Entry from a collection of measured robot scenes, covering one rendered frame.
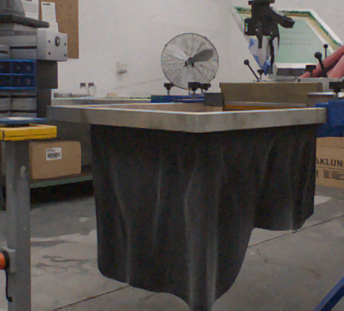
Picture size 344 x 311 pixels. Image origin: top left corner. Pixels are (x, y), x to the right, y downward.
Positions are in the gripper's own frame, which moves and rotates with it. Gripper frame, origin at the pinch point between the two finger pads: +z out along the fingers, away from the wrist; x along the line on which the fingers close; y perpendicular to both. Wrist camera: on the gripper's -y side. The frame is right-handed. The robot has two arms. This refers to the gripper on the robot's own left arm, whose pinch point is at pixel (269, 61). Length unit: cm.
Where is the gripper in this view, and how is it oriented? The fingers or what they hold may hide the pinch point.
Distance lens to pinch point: 175.5
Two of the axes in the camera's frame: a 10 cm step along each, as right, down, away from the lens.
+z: 0.0, 10.0, 0.5
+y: -7.3, -0.4, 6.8
